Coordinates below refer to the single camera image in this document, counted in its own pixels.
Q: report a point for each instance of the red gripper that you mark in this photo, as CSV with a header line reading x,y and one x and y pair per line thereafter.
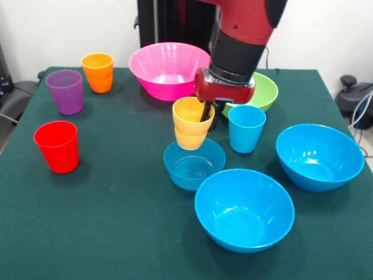
x,y
224,93

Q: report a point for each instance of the yellow cup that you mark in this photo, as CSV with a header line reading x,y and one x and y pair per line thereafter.
x,y
189,131

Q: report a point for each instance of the small blue bowl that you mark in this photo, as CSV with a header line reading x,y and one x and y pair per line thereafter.
x,y
175,166

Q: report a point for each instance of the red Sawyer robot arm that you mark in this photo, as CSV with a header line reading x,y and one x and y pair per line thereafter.
x,y
242,29

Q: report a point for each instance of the blue cup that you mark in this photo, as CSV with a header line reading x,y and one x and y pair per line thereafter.
x,y
244,134

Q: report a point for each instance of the green bowl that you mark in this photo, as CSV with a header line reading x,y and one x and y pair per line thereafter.
x,y
265,93

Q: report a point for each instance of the pink bowl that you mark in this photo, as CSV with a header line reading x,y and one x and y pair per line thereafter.
x,y
169,67

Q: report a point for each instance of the large blue bowl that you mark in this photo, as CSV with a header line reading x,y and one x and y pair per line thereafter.
x,y
244,221
320,163

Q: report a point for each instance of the orange cup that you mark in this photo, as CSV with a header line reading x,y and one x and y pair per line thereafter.
x,y
99,76

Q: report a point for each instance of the dark green tablecloth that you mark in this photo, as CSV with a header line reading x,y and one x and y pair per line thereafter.
x,y
116,218

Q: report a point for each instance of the black chair base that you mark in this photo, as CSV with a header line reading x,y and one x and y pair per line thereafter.
x,y
349,99

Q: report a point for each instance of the purple cup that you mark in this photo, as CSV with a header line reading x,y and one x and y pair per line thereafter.
x,y
65,96

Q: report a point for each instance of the red cup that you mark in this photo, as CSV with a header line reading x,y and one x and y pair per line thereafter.
x,y
58,151

